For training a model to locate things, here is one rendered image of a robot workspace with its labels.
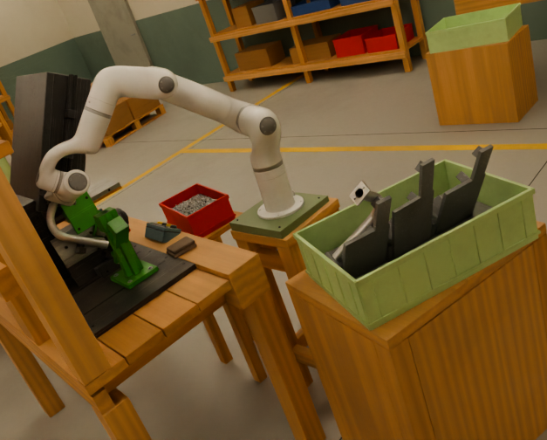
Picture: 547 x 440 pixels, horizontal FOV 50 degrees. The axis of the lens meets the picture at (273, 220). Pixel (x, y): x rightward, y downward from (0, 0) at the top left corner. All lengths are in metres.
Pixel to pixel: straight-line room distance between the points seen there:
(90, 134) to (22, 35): 10.35
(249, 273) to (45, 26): 10.85
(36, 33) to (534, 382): 11.29
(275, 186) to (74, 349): 0.95
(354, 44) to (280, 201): 5.26
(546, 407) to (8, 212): 1.87
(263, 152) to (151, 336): 0.78
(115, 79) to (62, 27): 10.73
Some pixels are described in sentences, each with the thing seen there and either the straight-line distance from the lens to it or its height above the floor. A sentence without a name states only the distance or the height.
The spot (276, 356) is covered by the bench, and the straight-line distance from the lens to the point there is 2.22.
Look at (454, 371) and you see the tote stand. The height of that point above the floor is 0.53.
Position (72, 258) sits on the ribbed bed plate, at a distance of 2.37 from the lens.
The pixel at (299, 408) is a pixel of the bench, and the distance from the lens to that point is 2.39.
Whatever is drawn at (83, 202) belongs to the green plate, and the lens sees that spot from 2.38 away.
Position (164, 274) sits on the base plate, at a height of 0.90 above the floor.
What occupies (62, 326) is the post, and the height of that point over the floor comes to 1.08.
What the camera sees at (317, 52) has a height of 0.35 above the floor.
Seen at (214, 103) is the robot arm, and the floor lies 1.38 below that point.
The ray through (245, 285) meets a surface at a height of 0.83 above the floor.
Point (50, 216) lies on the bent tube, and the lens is 2.31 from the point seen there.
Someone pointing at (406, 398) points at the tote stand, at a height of 0.57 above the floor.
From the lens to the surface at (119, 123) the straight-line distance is 8.58.
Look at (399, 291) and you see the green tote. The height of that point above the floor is 0.86.
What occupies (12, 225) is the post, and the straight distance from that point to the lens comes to 1.64.
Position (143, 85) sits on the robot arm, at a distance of 2.00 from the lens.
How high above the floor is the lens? 1.82
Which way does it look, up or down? 25 degrees down
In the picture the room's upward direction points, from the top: 20 degrees counter-clockwise
